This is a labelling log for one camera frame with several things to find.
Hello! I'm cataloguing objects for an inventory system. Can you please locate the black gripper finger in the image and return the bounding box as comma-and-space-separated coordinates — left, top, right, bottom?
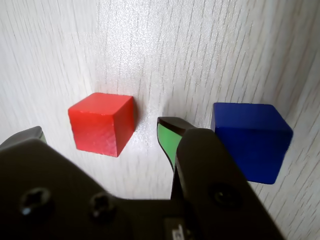
0, 125, 132, 240

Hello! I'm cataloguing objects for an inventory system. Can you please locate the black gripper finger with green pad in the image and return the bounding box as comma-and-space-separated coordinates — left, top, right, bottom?
156, 116, 286, 240

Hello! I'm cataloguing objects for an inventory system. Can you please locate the red wooden cube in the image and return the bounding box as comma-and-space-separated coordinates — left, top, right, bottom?
67, 92, 135, 159

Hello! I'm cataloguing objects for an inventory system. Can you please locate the blue wooden cube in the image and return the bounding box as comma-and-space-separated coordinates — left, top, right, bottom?
210, 101, 294, 186

